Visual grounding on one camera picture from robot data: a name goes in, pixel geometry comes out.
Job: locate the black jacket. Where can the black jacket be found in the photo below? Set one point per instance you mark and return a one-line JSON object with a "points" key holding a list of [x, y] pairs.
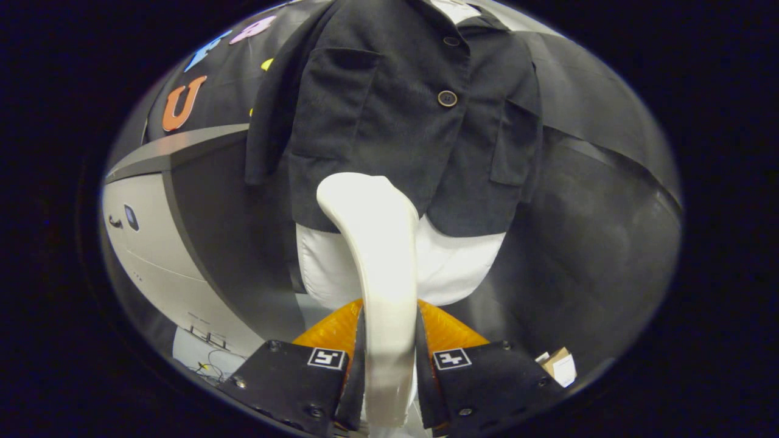
{"points": [[389, 121]]}

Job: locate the grey table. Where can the grey table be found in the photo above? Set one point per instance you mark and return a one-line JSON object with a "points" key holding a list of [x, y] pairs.
{"points": [[146, 255]]}

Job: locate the black backdrop cloth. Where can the black backdrop cloth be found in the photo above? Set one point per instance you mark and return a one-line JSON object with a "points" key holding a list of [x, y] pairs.
{"points": [[596, 231]]}

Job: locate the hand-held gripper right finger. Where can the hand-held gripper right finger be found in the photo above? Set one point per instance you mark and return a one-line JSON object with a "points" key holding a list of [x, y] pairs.
{"points": [[426, 377]]}

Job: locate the small cardboard box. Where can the small cardboard box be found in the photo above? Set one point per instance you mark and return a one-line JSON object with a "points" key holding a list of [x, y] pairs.
{"points": [[560, 366]]}

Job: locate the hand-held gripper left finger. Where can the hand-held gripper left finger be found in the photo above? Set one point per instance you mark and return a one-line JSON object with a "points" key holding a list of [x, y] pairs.
{"points": [[356, 377]]}

